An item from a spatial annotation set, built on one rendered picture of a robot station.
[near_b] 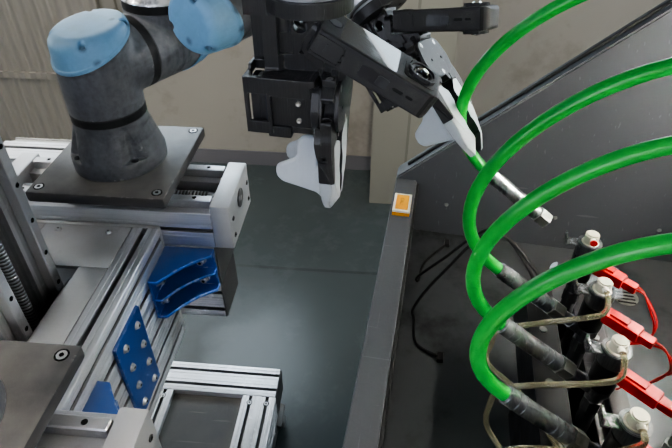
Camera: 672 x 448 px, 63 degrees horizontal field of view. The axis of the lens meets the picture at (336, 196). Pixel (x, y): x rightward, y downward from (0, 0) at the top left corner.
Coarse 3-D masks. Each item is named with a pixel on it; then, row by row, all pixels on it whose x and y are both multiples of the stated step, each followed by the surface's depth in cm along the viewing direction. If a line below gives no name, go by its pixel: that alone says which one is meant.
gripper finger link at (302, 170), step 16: (304, 144) 49; (336, 144) 49; (288, 160) 51; (304, 160) 51; (336, 160) 50; (288, 176) 52; (304, 176) 52; (336, 176) 51; (320, 192) 52; (336, 192) 52
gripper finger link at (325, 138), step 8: (328, 104) 46; (328, 112) 46; (328, 120) 46; (320, 128) 46; (328, 128) 45; (320, 136) 46; (328, 136) 46; (336, 136) 48; (320, 144) 46; (328, 144) 46; (320, 152) 47; (328, 152) 47; (320, 160) 48; (328, 160) 47; (320, 168) 49; (328, 168) 48; (320, 176) 50; (328, 176) 49; (328, 184) 50
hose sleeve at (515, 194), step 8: (496, 176) 67; (504, 176) 68; (496, 184) 67; (504, 184) 67; (512, 184) 68; (504, 192) 68; (512, 192) 67; (520, 192) 68; (512, 200) 68; (536, 216) 68
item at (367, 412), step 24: (408, 192) 100; (384, 240) 90; (408, 240) 90; (384, 264) 85; (384, 288) 81; (384, 312) 77; (384, 336) 74; (360, 360) 71; (384, 360) 71; (360, 384) 68; (384, 384) 68; (360, 408) 66; (384, 408) 66; (360, 432) 63
